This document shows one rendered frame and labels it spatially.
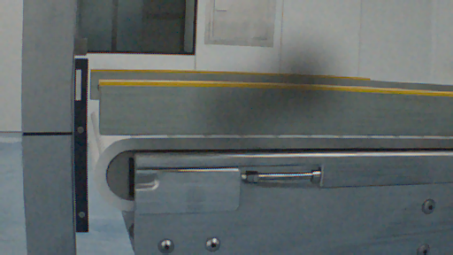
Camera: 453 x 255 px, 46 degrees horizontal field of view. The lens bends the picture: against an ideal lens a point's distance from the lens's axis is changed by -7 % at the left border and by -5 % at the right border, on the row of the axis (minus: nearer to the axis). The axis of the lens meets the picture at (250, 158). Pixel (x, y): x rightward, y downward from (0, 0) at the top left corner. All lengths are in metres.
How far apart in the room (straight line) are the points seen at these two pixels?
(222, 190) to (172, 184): 0.03
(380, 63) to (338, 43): 0.51
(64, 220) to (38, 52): 0.19
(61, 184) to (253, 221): 0.32
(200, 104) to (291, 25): 5.36
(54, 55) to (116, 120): 0.29
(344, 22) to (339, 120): 5.51
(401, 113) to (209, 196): 0.15
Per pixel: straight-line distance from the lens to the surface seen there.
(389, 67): 6.12
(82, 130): 0.64
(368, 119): 0.41
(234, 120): 0.37
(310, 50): 5.77
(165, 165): 0.36
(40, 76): 0.64
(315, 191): 0.40
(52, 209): 0.67
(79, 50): 0.64
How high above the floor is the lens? 0.85
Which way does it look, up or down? 10 degrees down
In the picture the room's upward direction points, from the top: 3 degrees clockwise
